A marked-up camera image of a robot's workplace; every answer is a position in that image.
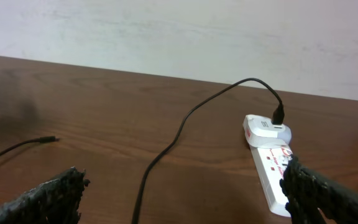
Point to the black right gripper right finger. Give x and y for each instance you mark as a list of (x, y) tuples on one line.
[(312, 197)]

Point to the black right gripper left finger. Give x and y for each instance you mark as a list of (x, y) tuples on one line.
[(54, 201)]

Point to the white power strip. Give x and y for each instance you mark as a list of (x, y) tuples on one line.
[(270, 165)]

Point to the white USB wall charger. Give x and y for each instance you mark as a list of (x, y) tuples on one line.
[(261, 133)]

